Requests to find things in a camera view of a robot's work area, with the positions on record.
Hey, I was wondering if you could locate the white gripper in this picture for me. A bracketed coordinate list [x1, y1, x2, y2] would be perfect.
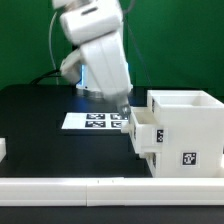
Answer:
[80, 32, 132, 117]

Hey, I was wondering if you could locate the white drawer with knob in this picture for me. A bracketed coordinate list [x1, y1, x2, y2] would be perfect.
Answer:
[121, 107, 163, 155]
[139, 153, 156, 177]

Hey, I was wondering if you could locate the white drawer cabinet box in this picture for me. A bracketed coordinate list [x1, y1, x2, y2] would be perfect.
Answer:
[147, 90, 224, 178]

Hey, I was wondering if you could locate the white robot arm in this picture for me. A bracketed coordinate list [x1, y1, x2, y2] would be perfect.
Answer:
[52, 0, 132, 116]

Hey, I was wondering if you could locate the white marker sheet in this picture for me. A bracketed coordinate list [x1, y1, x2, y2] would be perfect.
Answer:
[62, 112, 128, 130]

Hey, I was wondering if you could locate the white front fence bar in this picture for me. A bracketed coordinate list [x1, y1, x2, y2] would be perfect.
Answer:
[0, 177, 224, 207]

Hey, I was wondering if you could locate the white fence bar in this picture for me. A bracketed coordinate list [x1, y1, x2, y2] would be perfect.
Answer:
[0, 177, 224, 207]
[0, 138, 6, 162]

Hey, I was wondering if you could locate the white left fence bar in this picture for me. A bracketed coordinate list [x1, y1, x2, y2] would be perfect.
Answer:
[0, 138, 6, 162]

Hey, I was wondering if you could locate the grey cable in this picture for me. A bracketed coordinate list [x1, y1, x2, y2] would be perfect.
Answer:
[48, 13, 61, 86]

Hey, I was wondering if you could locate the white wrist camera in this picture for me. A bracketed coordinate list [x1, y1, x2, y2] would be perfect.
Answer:
[60, 0, 123, 45]

